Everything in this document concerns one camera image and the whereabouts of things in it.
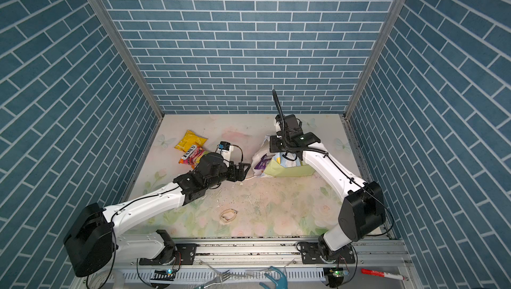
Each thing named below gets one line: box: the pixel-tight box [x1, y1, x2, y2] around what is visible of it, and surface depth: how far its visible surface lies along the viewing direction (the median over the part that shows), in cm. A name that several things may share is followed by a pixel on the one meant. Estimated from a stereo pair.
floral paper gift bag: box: [244, 135, 316, 180], surface depth 85 cm
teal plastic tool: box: [258, 266, 289, 289], surface depth 69 cm
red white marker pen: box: [360, 268, 409, 282], surface depth 71 cm
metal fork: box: [200, 269, 232, 289], surface depth 70 cm
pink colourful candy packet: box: [178, 144, 210, 170], surface depth 98 cm
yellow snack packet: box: [174, 129, 209, 153], surface depth 107 cm
